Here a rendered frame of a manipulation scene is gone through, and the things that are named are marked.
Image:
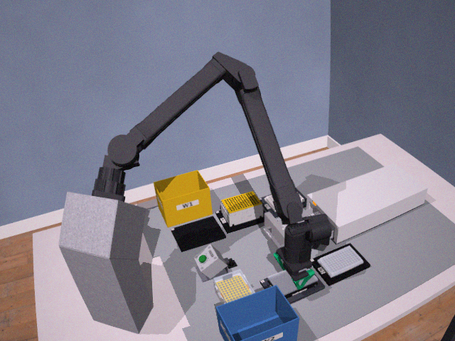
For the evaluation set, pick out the grey bench mat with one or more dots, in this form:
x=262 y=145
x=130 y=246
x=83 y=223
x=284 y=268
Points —
x=403 y=253

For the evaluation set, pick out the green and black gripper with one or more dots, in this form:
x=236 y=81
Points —
x=291 y=258

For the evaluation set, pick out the white assay plate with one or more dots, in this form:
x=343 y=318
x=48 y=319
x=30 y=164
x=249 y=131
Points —
x=269 y=201
x=338 y=262

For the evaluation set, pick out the blue bin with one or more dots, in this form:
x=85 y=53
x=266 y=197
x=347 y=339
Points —
x=262 y=316

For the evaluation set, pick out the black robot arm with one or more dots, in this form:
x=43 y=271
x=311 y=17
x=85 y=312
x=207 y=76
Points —
x=124 y=150

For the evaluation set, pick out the yellow bin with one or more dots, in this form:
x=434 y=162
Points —
x=188 y=198

